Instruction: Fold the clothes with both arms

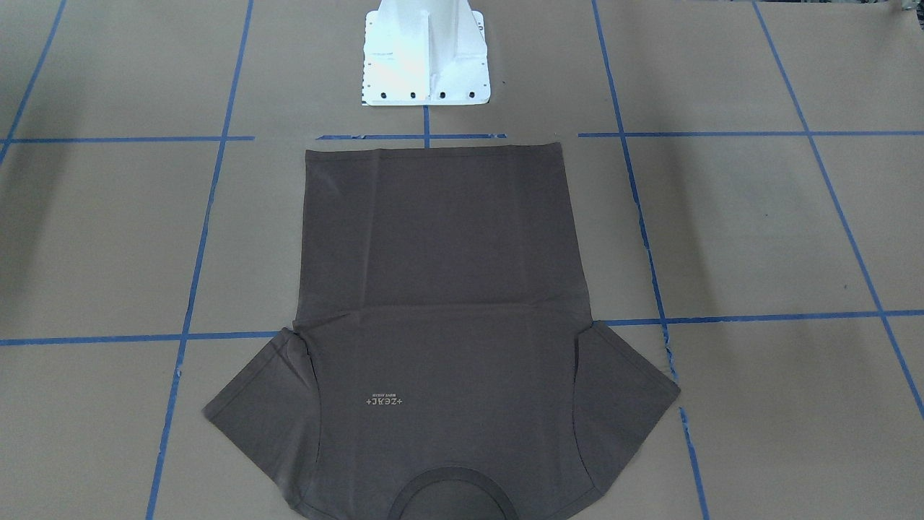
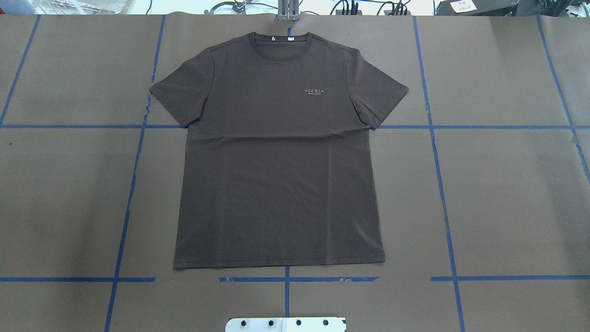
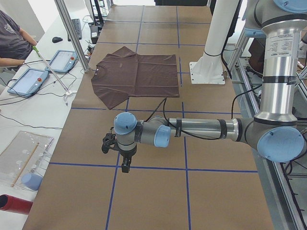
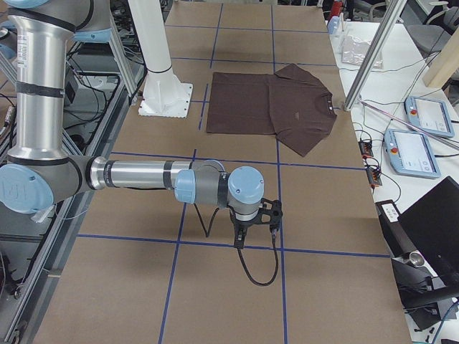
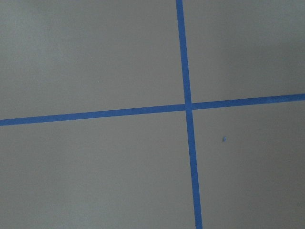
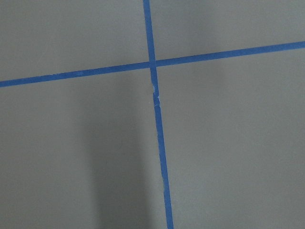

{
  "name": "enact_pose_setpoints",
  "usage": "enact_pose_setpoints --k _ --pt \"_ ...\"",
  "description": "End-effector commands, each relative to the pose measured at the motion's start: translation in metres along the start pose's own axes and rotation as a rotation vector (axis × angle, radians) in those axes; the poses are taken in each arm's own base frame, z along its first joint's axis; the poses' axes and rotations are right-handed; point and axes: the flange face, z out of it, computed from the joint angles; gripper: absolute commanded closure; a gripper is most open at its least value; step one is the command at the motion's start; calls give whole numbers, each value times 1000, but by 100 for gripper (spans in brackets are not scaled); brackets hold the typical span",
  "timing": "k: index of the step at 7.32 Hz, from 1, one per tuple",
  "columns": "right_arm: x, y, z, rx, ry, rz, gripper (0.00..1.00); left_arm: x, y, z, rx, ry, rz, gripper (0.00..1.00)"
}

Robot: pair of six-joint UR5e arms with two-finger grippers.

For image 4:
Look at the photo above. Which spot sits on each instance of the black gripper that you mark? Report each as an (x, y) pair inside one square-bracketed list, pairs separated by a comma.
[(242, 226)]

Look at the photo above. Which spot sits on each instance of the brown t-shirt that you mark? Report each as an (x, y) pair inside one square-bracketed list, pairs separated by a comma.
[(291, 104)]

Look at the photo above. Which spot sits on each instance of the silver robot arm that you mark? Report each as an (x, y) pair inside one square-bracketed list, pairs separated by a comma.
[(45, 167)]

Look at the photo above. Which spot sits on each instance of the orange circuit board near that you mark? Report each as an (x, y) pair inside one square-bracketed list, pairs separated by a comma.
[(374, 176)]

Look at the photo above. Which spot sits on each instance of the orange circuit board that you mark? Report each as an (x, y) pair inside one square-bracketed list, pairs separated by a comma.
[(365, 148), (374, 176)]

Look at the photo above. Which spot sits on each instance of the black box white label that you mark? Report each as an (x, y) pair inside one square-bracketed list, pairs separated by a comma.
[(389, 209)]

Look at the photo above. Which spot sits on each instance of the orange circuit board far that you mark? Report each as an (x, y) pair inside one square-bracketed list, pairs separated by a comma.
[(365, 148)]

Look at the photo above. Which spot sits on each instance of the silver metal cup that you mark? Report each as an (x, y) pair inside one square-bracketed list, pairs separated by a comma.
[(413, 259)]

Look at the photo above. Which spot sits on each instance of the near teach pendant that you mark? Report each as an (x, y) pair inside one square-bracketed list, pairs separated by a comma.
[(410, 154)]

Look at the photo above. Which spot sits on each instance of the teach pendant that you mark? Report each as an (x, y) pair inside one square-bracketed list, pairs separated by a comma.
[(430, 115), (410, 154)]

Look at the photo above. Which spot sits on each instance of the black laptop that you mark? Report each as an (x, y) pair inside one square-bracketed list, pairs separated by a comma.
[(431, 223)]

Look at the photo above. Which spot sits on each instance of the silver foil bag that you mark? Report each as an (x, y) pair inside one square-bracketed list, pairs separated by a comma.
[(354, 50)]

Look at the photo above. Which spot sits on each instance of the grey power adapter box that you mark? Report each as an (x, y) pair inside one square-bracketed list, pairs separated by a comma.
[(71, 87)]

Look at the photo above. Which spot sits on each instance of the far teach pendant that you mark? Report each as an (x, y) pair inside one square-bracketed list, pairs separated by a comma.
[(430, 115)]

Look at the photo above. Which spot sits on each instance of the red fire extinguisher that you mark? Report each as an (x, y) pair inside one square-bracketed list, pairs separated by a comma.
[(336, 8)]

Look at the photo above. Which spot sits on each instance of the wooden beam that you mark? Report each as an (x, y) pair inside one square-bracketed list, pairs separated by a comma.
[(442, 29)]

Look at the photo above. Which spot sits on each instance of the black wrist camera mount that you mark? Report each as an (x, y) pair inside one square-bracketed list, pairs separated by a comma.
[(270, 213)]

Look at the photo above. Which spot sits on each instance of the aluminium frame post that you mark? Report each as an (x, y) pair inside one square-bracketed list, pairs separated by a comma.
[(390, 18)]

